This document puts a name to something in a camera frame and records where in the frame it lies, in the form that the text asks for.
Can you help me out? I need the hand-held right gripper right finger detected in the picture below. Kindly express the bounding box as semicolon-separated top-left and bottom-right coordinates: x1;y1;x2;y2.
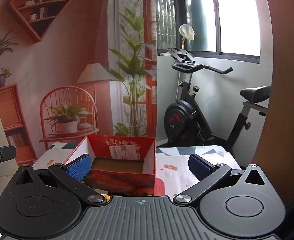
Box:
172;153;268;203

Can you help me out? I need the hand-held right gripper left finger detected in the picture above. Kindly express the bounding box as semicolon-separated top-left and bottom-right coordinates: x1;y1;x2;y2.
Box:
14;154;108;207

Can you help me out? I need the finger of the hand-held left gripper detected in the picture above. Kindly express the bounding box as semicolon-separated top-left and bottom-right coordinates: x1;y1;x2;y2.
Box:
0;145;16;178

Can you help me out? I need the red cardboard box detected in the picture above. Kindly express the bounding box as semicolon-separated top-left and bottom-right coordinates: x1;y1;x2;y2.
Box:
64;134;157;197

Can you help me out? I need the patterned white blanket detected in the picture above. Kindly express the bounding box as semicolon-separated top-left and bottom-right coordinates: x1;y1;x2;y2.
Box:
33;142;240;198

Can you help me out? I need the black exercise bike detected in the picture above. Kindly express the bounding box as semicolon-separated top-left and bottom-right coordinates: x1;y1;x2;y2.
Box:
156;39;272;167

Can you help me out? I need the white plastic bag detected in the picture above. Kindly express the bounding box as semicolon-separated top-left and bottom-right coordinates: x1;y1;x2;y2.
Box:
179;24;196;41

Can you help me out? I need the window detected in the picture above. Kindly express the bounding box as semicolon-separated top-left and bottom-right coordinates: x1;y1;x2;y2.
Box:
156;0;261;64

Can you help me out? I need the wall poster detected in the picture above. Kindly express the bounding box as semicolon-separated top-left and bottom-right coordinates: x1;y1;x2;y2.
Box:
0;0;159;167

